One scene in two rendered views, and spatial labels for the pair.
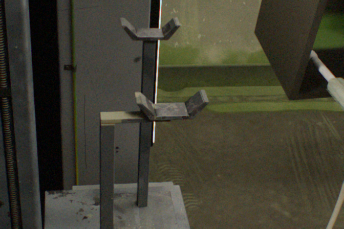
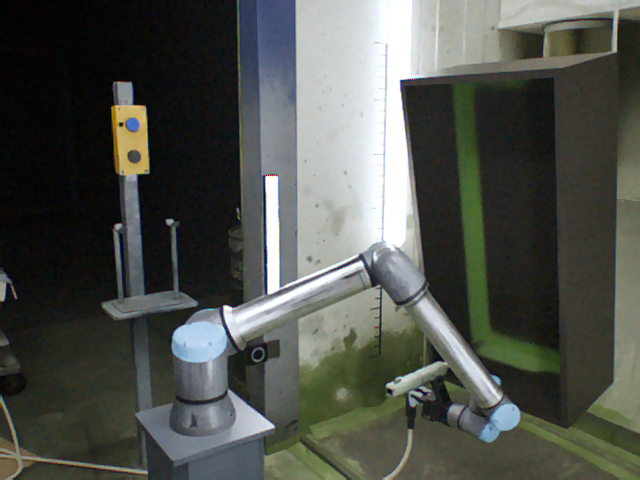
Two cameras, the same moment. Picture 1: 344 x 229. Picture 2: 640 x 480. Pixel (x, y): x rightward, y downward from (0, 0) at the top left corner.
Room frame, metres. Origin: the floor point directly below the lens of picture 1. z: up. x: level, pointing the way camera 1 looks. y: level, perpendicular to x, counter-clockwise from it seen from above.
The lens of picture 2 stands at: (0.40, -2.25, 1.48)
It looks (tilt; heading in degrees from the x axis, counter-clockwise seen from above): 12 degrees down; 65
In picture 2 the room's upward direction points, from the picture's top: straight up
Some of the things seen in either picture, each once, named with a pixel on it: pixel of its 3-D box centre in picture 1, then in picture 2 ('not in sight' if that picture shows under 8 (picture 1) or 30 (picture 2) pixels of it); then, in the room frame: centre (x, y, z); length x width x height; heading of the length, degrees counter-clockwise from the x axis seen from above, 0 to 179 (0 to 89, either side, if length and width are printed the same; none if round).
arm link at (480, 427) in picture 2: not in sight; (480, 423); (1.66, -0.82, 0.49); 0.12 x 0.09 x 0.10; 107
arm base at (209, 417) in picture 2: not in sight; (202, 404); (0.75, -0.69, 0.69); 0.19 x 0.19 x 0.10
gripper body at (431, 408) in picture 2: not in sight; (439, 408); (1.61, -0.66, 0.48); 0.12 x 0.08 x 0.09; 107
